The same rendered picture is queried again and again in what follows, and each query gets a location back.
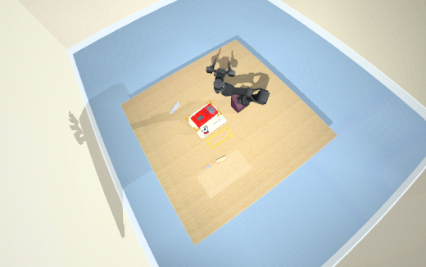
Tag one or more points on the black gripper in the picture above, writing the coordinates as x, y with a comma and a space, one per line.
230, 72

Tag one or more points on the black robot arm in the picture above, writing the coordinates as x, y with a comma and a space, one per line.
245, 96

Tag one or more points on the beige rectangular block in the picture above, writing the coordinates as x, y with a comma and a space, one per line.
221, 159

